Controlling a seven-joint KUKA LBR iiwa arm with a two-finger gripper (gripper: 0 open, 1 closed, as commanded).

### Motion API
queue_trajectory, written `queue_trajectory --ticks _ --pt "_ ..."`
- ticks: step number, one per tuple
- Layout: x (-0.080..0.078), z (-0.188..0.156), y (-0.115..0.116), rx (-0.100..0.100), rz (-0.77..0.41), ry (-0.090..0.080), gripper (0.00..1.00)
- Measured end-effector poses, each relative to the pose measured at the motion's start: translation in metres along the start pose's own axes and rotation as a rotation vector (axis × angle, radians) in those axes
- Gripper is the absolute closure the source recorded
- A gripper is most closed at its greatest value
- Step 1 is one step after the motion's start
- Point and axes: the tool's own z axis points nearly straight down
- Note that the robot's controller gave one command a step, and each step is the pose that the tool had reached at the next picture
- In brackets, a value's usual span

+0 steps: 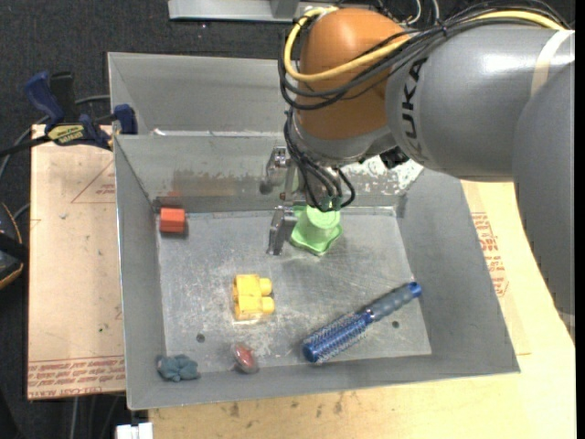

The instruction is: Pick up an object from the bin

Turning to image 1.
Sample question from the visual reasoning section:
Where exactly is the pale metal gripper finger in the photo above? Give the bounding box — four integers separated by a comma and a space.
259, 145, 294, 195
266, 207, 299, 257

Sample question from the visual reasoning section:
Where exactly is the light green plastic cup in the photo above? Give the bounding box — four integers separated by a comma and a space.
289, 205, 345, 258

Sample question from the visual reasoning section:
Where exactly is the yellow toy brick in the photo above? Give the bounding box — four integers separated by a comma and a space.
230, 273, 277, 322

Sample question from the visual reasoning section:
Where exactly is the grey metal bin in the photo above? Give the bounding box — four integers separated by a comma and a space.
107, 51, 521, 412

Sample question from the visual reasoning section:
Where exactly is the orange-red small block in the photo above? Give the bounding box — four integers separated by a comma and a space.
159, 207, 188, 235

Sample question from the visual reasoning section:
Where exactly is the blue round hairbrush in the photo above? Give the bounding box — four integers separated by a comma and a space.
301, 281, 423, 366

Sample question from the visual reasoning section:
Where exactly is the blue-grey crumpled cloth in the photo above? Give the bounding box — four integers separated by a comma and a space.
155, 353, 202, 383

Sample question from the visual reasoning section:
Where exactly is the brown cardboard board red print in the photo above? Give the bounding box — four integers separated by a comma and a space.
27, 123, 534, 402

